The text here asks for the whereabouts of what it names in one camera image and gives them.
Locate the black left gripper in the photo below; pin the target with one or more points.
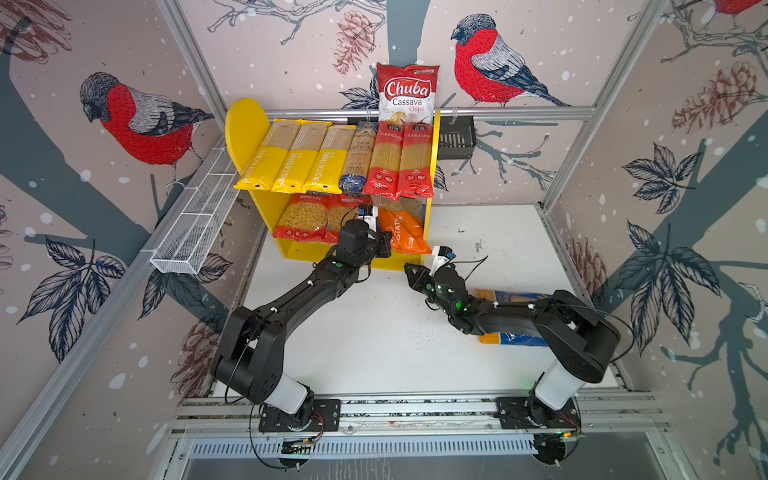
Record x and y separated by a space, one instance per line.
382 240

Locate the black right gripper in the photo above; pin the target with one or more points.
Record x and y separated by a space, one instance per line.
418 278

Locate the orange macaroni bag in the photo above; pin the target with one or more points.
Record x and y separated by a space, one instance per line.
407 234

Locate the red short pasta bag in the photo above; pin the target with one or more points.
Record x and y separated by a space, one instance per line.
340 209

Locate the red spaghetti bag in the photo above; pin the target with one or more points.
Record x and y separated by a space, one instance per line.
414 180
383 174

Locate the red macaroni bag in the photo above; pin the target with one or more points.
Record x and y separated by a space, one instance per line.
304 220

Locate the blue orange pasta bag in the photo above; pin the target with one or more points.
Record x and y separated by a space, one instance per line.
510 339

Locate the yellow Pastatime spaghetti bag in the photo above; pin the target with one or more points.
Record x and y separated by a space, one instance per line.
326 171
262 170
301 156

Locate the blue spaghetti bag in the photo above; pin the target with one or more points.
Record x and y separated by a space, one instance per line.
354 174

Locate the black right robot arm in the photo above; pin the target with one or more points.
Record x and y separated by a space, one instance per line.
582 340

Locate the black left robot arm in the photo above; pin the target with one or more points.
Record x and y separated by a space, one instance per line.
249 358

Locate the Chuba cassava chips bag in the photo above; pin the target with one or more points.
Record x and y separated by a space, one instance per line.
407 94

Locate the black wall basket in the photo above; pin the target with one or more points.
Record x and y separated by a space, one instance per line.
456 138

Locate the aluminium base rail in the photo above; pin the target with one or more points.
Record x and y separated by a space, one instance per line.
377 426

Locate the white wire basket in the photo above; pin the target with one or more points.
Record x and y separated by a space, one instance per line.
194 231

